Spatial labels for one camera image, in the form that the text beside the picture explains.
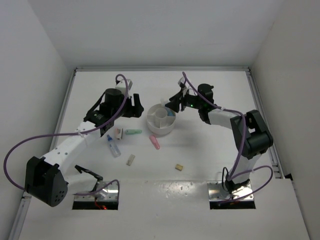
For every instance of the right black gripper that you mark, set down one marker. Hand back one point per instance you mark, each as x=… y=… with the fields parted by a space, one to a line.
x=176 y=101

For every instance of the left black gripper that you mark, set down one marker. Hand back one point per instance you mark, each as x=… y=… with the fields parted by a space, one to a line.
x=133 y=111

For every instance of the blue highlighter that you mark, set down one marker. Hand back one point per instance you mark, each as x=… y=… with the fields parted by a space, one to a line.
x=163 y=102

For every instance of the green highlighter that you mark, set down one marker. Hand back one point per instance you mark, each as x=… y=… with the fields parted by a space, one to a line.
x=133 y=131

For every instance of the pink highlighter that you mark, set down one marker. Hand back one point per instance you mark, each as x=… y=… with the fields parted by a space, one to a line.
x=154 y=141

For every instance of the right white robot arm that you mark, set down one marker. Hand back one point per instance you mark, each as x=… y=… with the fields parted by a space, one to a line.
x=250 y=133

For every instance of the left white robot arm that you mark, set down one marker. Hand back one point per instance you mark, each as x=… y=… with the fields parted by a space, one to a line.
x=46 y=177

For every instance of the white round divided organizer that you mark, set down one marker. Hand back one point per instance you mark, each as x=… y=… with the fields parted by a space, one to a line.
x=158 y=121

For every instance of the clear blue-cap bottle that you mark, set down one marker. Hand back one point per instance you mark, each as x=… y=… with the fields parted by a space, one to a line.
x=113 y=146

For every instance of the beige eraser left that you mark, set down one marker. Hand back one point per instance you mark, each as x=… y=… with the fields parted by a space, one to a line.
x=130 y=160

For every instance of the tan eraser right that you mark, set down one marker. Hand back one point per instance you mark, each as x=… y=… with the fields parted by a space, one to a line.
x=179 y=167

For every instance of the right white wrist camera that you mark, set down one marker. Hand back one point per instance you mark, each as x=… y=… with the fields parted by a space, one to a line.
x=183 y=86

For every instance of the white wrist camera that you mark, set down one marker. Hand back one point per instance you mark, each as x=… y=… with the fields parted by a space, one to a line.
x=121 y=85
x=183 y=86

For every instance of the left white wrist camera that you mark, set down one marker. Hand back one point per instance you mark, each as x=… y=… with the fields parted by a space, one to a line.
x=121 y=85

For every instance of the aluminium frame rail back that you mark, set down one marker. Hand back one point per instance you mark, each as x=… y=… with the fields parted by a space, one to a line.
x=160 y=68

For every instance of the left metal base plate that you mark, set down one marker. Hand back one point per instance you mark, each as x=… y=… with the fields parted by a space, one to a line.
x=105 y=191

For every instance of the metal base plate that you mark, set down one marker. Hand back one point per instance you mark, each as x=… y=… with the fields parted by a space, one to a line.
x=216 y=193
x=105 y=191

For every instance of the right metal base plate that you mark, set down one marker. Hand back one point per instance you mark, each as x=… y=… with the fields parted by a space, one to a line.
x=216 y=193

